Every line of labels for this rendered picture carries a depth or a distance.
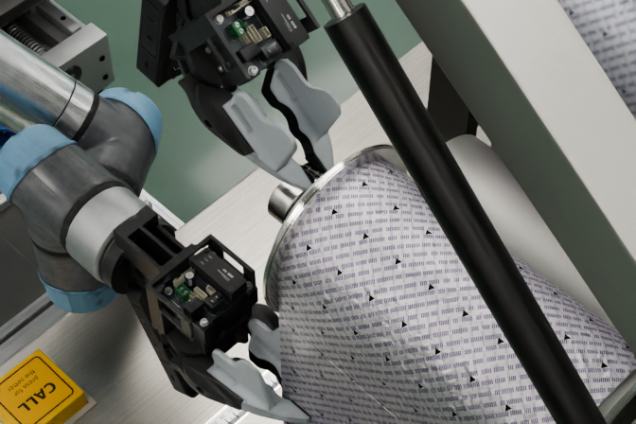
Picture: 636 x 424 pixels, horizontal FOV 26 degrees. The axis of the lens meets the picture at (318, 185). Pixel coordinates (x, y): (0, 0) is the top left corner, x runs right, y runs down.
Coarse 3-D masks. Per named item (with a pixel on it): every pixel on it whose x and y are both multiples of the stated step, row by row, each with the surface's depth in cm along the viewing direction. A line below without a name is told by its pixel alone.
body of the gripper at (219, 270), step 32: (128, 224) 112; (160, 224) 114; (128, 256) 112; (160, 256) 112; (192, 256) 111; (160, 288) 110; (192, 288) 110; (224, 288) 108; (256, 288) 110; (160, 320) 110; (192, 320) 108; (224, 320) 111; (192, 352) 111; (224, 352) 113
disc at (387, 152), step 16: (384, 144) 98; (352, 160) 95; (368, 160) 97; (384, 160) 99; (400, 160) 101; (336, 176) 94; (320, 192) 94; (304, 208) 94; (288, 224) 94; (288, 240) 95; (272, 256) 95; (272, 272) 96; (272, 288) 97; (272, 304) 99
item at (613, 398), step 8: (312, 184) 96; (288, 216) 96; (632, 376) 87; (624, 384) 86; (632, 384) 86; (616, 392) 85; (624, 392) 85; (608, 400) 85; (616, 400) 85; (600, 408) 85; (608, 408) 85
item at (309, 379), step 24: (288, 336) 102; (288, 360) 104; (312, 360) 101; (288, 384) 107; (312, 384) 104; (336, 384) 100; (312, 408) 106; (336, 408) 103; (360, 408) 100; (384, 408) 96
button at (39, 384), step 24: (24, 360) 131; (48, 360) 131; (0, 384) 130; (24, 384) 130; (48, 384) 130; (72, 384) 130; (0, 408) 128; (24, 408) 128; (48, 408) 128; (72, 408) 129
